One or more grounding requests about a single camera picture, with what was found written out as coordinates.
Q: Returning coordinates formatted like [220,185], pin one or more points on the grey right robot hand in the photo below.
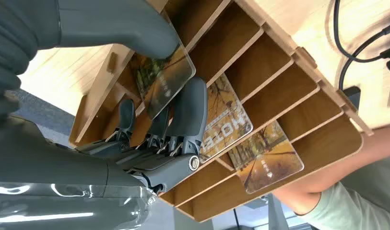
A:
[55,165]

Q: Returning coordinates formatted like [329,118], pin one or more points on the hotel lettering key card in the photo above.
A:
[228,127]

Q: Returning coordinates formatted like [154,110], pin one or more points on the wooden card rack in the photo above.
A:
[325,152]

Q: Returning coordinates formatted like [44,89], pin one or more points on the person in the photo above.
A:
[356,206]

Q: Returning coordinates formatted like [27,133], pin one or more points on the ribbed grey right arm sleeve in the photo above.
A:
[13,38]

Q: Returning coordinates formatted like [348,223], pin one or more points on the grey desk leg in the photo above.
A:
[275,212]

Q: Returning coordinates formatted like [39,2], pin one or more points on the black box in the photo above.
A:
[352,95]

